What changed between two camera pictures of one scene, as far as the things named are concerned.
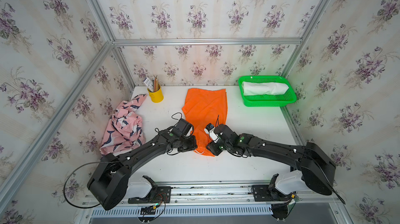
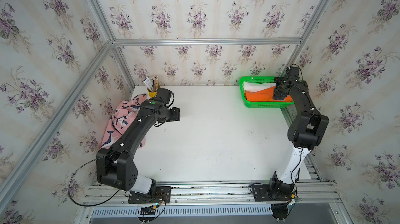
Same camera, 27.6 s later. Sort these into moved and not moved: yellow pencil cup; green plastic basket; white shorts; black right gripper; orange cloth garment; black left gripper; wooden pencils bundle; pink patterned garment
Moved: black right gripper; orange cloth garment; black left gripper
Not moved: wooden pencils bundle; yellow pencil cup; green plastic basket; white shorts; pink patterned garment
